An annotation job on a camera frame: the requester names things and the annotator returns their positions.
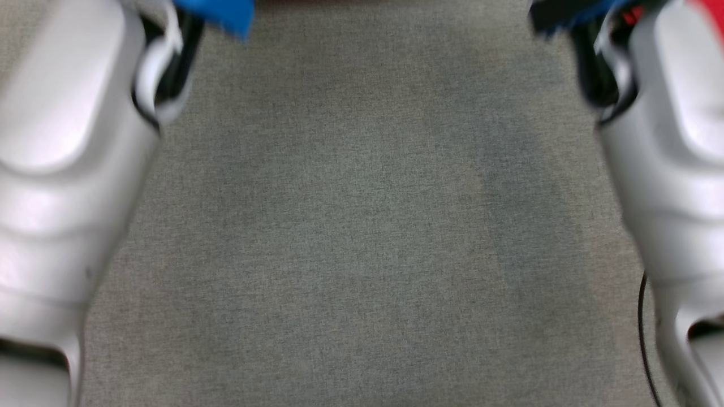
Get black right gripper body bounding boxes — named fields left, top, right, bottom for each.
left=529, top=0, right=575, bottom=37

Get red Bulls jersey white sleeves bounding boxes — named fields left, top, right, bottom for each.
left=687, top=0, right=724, bottom=54

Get thin black cable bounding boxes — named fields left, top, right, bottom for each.
left=637, top=271, right=663, bottom=407

